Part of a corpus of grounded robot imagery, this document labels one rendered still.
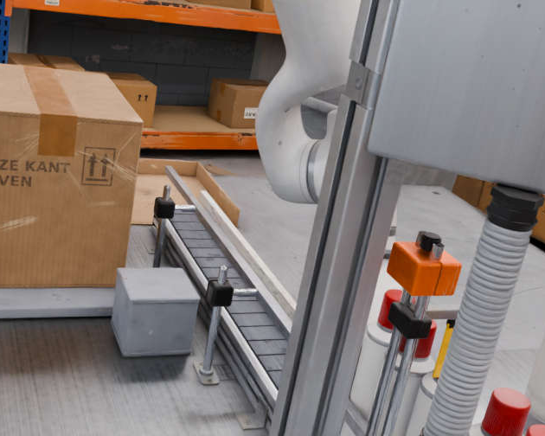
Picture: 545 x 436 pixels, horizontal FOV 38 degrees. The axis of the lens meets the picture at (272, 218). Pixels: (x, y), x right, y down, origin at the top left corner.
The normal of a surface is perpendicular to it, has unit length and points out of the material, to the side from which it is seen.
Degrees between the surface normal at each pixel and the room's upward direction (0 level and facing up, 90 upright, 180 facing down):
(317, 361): 90
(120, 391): 0
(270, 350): 0
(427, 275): 90
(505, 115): 90
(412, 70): 90
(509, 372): 0
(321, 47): 109
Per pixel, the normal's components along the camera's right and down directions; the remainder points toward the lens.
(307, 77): -0.47, 0.59
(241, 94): 0.56, 0.38
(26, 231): 0.36, 0.39
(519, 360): 0.18, -0.92
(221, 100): -0.81, 0.07
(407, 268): -0.92, -0.03
